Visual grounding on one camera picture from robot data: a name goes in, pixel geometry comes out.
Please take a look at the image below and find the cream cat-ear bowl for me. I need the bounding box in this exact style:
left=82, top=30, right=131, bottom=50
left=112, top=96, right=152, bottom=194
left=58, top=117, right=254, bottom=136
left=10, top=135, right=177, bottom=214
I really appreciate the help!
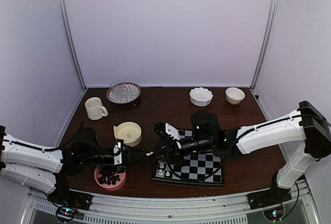
left=113, top=122, right=142, bottom=147

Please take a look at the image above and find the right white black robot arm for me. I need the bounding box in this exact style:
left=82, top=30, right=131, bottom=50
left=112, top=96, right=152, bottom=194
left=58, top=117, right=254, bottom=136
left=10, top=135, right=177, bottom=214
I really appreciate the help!
left=154, top=101, right=330, bottom=204

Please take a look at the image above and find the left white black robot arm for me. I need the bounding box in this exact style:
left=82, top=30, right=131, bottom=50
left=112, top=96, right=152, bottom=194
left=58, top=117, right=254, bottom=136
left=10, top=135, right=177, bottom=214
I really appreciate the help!
left=1, top=125, right=148, bottom=205

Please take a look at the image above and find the pile of black chess pieces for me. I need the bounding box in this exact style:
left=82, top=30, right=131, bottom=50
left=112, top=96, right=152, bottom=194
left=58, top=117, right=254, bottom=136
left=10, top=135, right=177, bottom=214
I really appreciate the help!
left=98, top=169, right=121, bottom=185

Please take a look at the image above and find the black white chessboard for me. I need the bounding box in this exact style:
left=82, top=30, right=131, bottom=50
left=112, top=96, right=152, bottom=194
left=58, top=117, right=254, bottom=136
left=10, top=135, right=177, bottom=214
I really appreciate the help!
left=151, top=138, right=225, bottom=187

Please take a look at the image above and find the pink cat-ear bowl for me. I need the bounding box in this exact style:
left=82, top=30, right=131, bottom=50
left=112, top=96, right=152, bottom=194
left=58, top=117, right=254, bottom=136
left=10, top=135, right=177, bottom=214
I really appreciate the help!
left=94, top=165, right=127, bottom=191

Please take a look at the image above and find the white scalloped dish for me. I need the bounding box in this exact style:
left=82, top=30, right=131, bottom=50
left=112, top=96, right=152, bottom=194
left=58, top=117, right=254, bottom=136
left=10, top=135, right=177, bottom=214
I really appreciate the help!
left=189, top=87, right=214, bottom=107

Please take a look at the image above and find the cream ribbed mug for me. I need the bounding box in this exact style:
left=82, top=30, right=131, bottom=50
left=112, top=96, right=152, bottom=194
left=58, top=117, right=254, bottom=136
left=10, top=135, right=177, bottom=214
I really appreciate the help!
left=85, top=97, right=109, bottom=121

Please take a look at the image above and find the small cream bowl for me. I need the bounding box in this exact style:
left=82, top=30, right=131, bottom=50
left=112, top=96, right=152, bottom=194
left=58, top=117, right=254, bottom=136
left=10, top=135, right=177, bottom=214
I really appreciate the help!
left=225, top=87, right=246, bottom=105

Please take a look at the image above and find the patterned ceramic plate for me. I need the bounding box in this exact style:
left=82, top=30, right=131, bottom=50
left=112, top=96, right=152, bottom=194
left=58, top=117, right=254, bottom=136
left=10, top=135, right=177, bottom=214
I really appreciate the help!
left=106, top=82, right=141, bottom=104

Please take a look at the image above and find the clear drinking glass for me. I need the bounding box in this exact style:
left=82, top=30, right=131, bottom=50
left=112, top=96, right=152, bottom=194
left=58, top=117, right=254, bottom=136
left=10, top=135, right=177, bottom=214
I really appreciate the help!
left=111, top=80, right=126, bottom=100

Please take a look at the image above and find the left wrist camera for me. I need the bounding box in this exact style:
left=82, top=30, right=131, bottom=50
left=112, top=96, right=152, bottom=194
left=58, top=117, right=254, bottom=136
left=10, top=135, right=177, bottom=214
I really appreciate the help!
left=113, top=140, right=124, bottom=166

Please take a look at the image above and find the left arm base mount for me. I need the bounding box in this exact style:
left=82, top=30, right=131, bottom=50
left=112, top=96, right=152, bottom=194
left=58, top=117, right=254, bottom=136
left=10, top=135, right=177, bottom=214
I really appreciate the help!
left=47, top=190, right=93, bottom=211

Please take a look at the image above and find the aluminium front rail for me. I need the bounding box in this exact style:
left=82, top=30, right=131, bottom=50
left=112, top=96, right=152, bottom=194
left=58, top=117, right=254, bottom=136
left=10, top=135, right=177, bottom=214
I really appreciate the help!
left=22, top=180, right=321, bottom=224

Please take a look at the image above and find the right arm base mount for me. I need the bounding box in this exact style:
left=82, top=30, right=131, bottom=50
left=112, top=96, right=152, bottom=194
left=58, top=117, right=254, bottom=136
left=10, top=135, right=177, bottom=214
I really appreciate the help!
left=247, top=189, right=292, bottom=210

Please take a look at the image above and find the right aluminium frame post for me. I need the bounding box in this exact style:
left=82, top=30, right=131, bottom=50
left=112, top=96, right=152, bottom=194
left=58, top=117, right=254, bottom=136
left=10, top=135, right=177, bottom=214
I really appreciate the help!
left=250, top=0, right=279, bottom=92

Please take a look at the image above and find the aluminium frame post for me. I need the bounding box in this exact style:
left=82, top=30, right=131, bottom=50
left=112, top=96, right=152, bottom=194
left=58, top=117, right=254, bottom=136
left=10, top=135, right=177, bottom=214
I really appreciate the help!
left=58, top=0, right=87, bottom=91
left=250, top=0, right=279, bottom=92

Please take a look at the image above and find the left aluminium frame post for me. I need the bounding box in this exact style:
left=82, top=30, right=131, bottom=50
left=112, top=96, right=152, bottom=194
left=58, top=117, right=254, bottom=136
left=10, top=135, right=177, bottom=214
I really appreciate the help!
left=58, top=0, right=87, bottom=91

